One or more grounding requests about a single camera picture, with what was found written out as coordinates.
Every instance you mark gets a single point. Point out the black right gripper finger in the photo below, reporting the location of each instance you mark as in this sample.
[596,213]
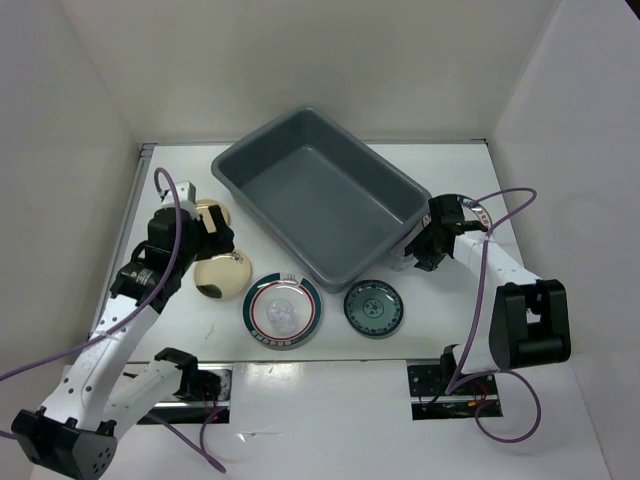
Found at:
[446,208]
[423,258]

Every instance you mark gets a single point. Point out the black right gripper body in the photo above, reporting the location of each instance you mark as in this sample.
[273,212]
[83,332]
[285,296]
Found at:
[427,236]

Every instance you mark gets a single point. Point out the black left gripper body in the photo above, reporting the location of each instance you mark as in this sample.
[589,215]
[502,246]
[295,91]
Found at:
[199,237]

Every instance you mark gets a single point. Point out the beige plate small flowers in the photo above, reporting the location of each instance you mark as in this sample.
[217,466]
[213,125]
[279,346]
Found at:
[203,205]

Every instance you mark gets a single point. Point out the white plate dark patterned rim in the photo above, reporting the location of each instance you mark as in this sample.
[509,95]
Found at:
[476,217]

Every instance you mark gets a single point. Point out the beige plate dark leaf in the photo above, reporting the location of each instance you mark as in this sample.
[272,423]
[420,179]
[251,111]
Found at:
[222,276]

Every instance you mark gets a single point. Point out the clear faceted drinking glass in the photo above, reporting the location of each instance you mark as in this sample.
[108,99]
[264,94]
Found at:
[282,316]

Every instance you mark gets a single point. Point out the white plate green red rim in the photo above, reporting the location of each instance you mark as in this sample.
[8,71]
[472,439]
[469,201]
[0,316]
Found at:
[295,288]

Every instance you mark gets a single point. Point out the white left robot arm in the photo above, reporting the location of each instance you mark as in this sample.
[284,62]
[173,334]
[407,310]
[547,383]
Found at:
[76,430]

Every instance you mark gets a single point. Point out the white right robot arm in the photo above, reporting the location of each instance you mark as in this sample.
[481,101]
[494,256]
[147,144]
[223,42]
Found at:
[520,320]

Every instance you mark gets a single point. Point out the grey plastic bin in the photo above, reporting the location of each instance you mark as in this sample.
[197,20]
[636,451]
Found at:
[328,199]

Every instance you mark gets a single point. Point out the teal blue floral bowl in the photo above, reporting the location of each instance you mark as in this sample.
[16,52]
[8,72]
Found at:
[373,308]

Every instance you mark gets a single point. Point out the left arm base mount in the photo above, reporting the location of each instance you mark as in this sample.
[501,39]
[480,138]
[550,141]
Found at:
[196,406]

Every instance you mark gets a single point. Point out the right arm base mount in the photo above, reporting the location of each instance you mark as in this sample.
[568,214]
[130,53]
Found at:
[427,384]

